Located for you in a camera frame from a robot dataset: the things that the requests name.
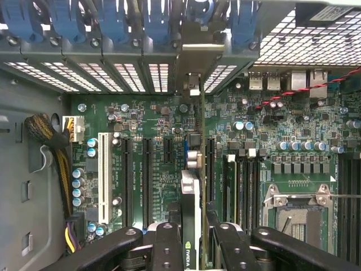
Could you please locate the silver cpu socket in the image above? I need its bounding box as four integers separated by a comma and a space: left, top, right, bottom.
262, 183, 338, 255

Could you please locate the black ram slot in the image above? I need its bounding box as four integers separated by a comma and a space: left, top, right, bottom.
339, 154, 350, 260
256, 148, 266, 222
238, 148, 246, 226
350, 154, 361, 260
246, 148, 256, 228

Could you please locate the red black twisted wire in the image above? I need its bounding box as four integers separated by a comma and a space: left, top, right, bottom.
255, 75, 361, 111

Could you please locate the silver square port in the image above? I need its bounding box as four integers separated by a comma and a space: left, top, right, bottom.
290, 70, 307, 91

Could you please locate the blue slot clip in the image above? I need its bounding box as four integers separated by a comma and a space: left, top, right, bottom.
187, 0, 215, 21
99, 0, 134, 49
1, 0, 43, 43
51, 0, 86, 43
228, 0, 258, 49
143, 0, 171, 46

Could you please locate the white expansion slot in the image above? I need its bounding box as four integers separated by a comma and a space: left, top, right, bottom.
98, 132, 113, 224

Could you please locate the silver usb port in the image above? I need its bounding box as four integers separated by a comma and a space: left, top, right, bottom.
248, 72, 265, 90
266, 72, 283, 90

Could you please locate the silver network port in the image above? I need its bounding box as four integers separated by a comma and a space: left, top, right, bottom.
309, 69, 329, 98

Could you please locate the white power connector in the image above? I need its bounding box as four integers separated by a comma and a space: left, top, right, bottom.
62, 115, 85, 144

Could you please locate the black short expansion slot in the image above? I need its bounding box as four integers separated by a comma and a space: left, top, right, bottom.
163, 137, 173, 164

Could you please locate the green motherboard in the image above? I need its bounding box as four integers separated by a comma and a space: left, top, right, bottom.
69, 67, 361, 269

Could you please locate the black long expansion slot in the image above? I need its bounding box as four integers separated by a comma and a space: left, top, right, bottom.
205, 137, 217, 204
121, 137, 134, 228
142, 137, 154, 229

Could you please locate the black open pc case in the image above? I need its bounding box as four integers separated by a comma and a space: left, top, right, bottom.
0, 0, 361, 271

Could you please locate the braided black yellow power cable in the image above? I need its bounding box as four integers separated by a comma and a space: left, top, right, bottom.
24, 112, 76, 218

